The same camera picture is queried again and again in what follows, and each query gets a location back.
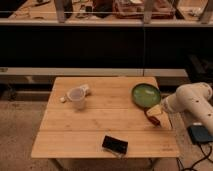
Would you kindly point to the dark blue floor box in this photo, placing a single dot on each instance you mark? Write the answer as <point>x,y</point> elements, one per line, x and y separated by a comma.
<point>199,134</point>

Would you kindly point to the metal shelf rack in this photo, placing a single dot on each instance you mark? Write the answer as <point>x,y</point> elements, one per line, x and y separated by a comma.
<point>33,42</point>

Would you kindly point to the black rectangular sponge block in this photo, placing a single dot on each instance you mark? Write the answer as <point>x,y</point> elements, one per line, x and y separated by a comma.
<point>115,145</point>

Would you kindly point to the red pepper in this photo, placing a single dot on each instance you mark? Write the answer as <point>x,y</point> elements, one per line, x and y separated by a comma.
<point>152,119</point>

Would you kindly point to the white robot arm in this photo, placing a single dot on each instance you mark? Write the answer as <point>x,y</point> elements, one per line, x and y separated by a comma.
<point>193,98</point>

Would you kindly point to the red tray on shelf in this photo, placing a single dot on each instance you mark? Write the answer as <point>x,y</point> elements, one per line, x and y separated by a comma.
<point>162,9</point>

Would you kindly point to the white ceramic cup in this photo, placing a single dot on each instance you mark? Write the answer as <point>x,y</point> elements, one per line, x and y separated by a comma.
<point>77,97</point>

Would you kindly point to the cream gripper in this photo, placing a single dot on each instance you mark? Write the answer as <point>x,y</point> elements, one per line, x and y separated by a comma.
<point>155,110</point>

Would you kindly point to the wooden folding table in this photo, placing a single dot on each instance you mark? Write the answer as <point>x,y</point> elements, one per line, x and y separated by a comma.
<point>68,133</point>

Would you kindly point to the cream object behind cup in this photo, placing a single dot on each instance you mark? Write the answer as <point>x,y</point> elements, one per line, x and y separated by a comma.
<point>86,89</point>

